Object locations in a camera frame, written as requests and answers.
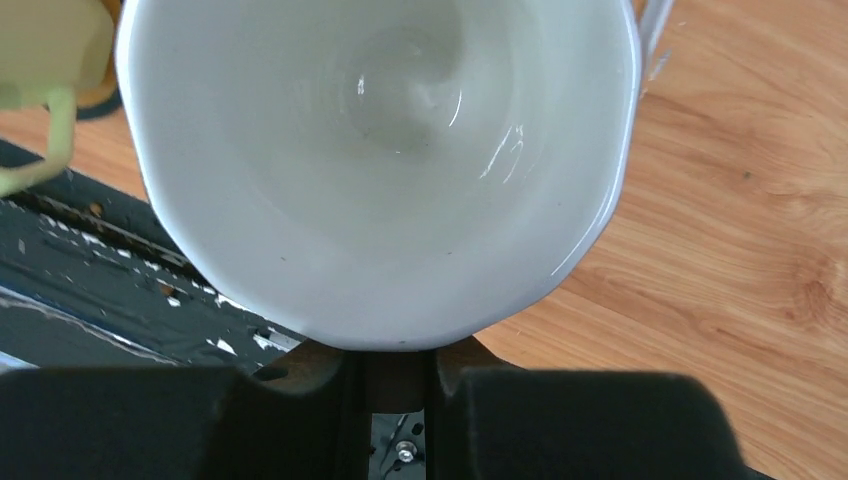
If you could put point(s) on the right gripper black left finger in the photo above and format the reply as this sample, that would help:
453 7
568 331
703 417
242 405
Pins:
299 418

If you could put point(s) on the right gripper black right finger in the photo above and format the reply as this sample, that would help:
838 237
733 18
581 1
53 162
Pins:
492 420

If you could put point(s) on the pink mug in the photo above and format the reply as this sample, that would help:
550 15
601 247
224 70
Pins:
384 175

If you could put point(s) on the light green mug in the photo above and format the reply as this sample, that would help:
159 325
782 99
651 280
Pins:
58 54

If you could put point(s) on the red round coaster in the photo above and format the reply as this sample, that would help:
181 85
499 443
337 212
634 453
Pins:
381 382

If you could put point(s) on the yellow chick coaster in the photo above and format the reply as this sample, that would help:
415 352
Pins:
99 106

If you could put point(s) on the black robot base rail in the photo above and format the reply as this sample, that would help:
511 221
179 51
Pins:
89 277

